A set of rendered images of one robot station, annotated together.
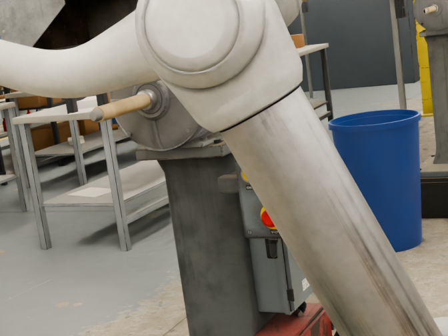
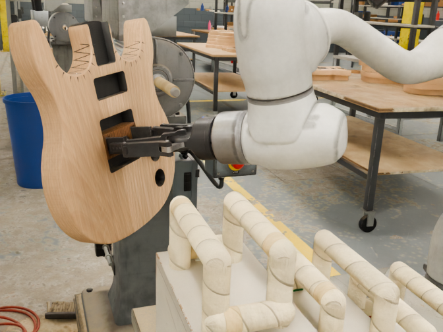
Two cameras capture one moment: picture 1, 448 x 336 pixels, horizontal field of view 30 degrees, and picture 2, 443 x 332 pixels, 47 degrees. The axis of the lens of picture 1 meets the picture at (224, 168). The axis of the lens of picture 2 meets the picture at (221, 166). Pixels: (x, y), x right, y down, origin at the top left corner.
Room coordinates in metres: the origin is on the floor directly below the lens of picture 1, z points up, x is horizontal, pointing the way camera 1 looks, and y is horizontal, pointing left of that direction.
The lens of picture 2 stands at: (0.70, 1.16, 1.47)
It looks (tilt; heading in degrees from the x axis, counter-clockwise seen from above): 17 degrees down; 312
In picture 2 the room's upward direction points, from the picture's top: 2 degrees clockwise
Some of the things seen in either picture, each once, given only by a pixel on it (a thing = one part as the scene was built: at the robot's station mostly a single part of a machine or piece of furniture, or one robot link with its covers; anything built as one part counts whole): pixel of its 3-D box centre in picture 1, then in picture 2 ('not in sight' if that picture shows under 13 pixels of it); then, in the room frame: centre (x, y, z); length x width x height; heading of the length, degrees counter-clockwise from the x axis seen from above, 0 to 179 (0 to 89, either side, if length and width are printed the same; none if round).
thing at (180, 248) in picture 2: not in sight; (180, 236); (1.19, 0.69, 1.15); 0.03 x 0.03 x 0.09
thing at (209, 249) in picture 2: not in sight; (196, 230); (1.12, 0.73, 1.20); 0.20 x 0.03 x 0.03; 151
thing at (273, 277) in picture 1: (274, 201); (180, 153); (2.05, -0.11, 0.93); 0.15 x 0.10 x 0.55; 152
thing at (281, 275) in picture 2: not in sight; (279, 287); (1.01, 0.70, 1.15); 0.03 x 0.03 x 0.09
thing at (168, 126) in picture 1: (194, 86); (146, 72); (2.06, 0.04, 1.25); 0.41 x 0.27 x 0.26; 152
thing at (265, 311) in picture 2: not in sight; (250, 317); (1.02, 0.74, 1.12); 0.11 x 0.03 x 0.03; 62
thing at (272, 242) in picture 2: not in sight; (256, 224); (1.08, 0.66, 1.20); 0.20 x 0.03 x 0.03; 151
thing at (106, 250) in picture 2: not in sight; (105, 255); (2.32, 0.05, 0.46); 0.25 x 0.07 x 0.08; 152
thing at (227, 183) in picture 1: (257, 183); not in sight; (1.90, -0.07, 1.02); 0.19 x 0.04 x 0.04; 62
